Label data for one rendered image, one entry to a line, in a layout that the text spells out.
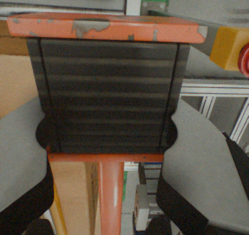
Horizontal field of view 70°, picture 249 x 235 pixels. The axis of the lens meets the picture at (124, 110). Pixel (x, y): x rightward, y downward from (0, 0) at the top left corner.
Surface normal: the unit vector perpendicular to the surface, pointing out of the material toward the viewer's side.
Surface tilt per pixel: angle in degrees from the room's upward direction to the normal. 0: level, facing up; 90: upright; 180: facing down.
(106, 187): 1
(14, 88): 1
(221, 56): 90
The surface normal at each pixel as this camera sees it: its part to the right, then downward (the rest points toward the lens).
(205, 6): 0.04, 0.52
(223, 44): -1.00, -0.04
